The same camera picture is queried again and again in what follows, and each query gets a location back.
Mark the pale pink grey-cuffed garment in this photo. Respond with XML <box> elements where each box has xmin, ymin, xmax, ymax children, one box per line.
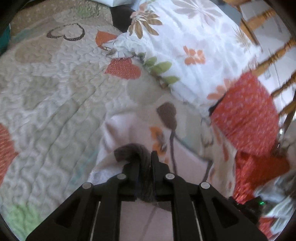
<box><xmin>88</xmin><ymin>101</ymin><xmax>237</xmax><ymax>240</ymax></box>

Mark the orange floral fabric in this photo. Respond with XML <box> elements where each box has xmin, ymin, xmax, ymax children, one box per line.
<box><xmin>209</xmin><ymin>71</ymin><xmax>292</xmax><ymax>239</ymax></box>

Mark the white floral pillow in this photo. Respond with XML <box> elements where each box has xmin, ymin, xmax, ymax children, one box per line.
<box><xmin>103</xmin><ymin>1</ymin><xmax>261</xmax><ymax>116</ymax></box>

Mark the teal green package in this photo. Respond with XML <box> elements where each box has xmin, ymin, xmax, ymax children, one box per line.
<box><xmin>0</xmin><ymin>25</ymin><xmax>11</xmax><ymax>55</ymax></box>

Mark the heart-patterned quilted bedspread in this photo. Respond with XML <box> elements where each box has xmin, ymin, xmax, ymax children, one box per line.
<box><xmin>0</xmin><ymin>0</ymin><xmax>209</xmax><ymax>241</ymax></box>

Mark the wooden chair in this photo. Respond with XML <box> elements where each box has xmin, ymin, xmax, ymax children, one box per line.
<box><xmin>227</xmin><ymin>1</ymin><xmax>295</xmax><ymax>143</ymax></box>

